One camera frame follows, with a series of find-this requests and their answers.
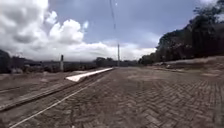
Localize tall utility pole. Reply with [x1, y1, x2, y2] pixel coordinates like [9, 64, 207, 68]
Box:
[116, 43, 121, 67]

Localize white concrete kerb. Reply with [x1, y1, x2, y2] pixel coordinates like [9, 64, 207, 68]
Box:
[65, 67, 115, 83]

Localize grey brick paved road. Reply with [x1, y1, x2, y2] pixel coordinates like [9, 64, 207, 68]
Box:
[0, 66, 224, 128]

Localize low distant buildings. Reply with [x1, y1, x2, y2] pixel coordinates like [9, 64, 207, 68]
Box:
[11, 56, 139, 73]

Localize dry grass bank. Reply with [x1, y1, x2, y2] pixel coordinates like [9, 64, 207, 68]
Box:
[153, 55, 224, 71]

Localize row of dark trees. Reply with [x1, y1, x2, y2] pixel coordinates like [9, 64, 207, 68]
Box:
[138, 0, 224, 66]

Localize grey pavement strip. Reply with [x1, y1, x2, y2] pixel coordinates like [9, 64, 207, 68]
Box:
[0, 70, 88, 112]

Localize dark bush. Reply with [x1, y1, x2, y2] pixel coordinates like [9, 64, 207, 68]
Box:
[0, 49, 12, 74]

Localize overhead wires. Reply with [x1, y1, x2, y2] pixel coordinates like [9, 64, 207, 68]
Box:
[109, 0, 118, 45]

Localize short dark post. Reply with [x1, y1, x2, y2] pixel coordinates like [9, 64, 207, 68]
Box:
[59, 54, 65, 73]

